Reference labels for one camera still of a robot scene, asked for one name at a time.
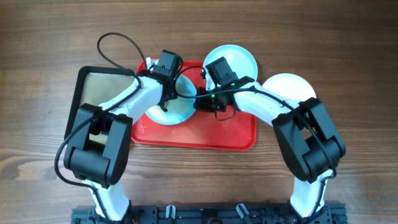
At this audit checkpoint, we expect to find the light blue plate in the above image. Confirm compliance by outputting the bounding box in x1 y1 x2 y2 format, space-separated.
146 75 197 125

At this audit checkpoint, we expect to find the pale green plate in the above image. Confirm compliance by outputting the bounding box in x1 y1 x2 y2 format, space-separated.
203 44 259 82

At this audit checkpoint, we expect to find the white round plate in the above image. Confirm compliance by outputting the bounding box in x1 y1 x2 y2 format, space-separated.
262 73 317 101

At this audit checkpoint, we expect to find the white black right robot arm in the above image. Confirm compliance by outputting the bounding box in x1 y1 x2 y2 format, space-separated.
194 77 346 223

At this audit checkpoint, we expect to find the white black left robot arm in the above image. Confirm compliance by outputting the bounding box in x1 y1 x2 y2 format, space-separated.
56 66 178 223

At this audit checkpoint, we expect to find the red plastic tray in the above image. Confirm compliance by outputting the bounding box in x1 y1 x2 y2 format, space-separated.
130 58 258 152

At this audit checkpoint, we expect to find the black water tray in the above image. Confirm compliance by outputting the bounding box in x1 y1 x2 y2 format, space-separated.
64 66 134 138

